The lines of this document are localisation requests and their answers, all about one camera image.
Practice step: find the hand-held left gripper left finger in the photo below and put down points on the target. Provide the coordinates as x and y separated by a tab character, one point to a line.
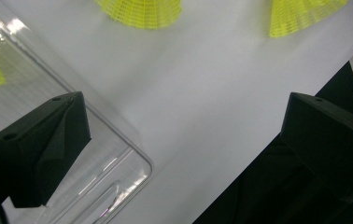
40	149

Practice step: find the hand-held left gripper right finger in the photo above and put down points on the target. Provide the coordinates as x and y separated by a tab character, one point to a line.
330	146

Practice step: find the clear plastic container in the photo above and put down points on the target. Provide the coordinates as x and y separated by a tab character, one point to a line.
115	177

